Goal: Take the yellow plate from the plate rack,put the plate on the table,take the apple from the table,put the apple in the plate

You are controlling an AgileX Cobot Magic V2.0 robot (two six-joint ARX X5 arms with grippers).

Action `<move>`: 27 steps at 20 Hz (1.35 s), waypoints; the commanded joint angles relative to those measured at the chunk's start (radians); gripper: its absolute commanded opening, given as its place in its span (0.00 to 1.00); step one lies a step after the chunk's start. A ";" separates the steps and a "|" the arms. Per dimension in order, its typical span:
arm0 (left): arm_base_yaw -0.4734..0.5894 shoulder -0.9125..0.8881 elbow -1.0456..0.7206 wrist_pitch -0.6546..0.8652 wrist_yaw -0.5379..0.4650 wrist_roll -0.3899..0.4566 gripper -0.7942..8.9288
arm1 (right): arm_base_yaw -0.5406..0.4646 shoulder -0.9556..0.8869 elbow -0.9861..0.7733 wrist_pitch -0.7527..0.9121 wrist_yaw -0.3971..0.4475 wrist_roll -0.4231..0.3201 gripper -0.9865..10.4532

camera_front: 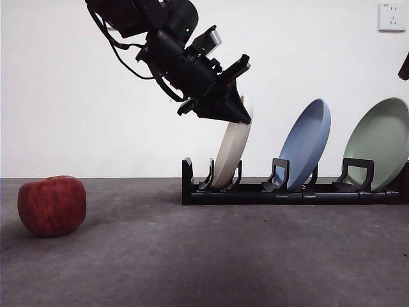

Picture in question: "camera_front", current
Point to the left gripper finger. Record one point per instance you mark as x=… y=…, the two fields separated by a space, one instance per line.
x=220 y=112
x=236 y=102

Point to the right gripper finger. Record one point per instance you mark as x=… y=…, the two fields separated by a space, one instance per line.
x=405 y=68

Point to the pale yellow plate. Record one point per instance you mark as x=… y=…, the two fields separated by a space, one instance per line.
x=228 y=153

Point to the red apple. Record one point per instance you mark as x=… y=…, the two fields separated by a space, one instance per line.
x=51 y=206

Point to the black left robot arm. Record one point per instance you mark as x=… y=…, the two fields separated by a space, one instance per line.
x=179 y=16

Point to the green plate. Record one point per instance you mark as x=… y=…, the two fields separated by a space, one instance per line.
x=380 y=144

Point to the blue plate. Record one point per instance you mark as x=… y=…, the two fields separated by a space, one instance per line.
x=306 y=144

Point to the black plate rack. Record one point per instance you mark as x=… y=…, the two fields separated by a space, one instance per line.
x=243 y=198

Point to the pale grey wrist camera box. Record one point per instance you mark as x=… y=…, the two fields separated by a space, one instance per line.
x=209 y=40

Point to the white wall socket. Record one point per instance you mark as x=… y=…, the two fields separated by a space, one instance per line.
x=392 y=17

